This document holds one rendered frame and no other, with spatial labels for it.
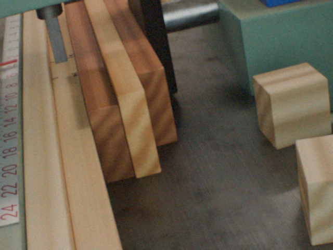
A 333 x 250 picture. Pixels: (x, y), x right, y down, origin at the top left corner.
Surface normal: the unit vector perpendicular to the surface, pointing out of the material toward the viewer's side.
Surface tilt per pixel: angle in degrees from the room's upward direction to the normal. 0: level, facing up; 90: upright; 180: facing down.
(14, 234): 0
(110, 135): 90
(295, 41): 90
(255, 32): 90
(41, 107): 0
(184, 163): 0
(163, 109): 90
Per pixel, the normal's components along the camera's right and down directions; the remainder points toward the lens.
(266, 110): -0.96, 0.26
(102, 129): 0.21, 0.40
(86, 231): -0.17, -0.88
